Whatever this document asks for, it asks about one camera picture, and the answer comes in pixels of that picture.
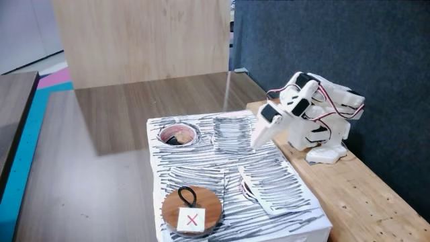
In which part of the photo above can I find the brown debris lump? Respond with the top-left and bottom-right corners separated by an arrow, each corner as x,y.
175,130 -> 191,145

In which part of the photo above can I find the striped paper sheet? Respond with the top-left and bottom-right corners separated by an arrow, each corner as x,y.
236,157 -> 322,216
212,116 -> 257,155

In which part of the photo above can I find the white box with black stripes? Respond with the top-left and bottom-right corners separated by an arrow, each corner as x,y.
146,110 -> 333,242

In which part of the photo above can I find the red lined cup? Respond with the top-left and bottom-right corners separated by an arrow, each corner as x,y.
157,123 -> 199,147

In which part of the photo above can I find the round wooden lid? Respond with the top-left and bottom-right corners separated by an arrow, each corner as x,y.
161,186 -> 224,238

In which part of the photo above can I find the light wooden beam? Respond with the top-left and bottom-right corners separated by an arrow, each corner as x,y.
246,96 -> 430,242

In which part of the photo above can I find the paper label with red cross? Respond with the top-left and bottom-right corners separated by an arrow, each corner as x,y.
176,206 -> 206,233

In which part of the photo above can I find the grey felt partition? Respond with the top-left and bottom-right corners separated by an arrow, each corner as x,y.
228,0 -> 430,223

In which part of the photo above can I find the light wooden board panel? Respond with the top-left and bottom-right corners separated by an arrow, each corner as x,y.
52,0 -> 232,90

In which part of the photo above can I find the dark wooden side table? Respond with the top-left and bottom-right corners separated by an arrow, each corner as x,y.
0,71 -> 40,202

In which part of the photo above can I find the red black servo cable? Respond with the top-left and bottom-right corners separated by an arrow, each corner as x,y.
267,82 -> 366,142

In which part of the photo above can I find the black loop handle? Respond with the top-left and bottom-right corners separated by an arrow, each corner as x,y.
177,186 -> 198,208

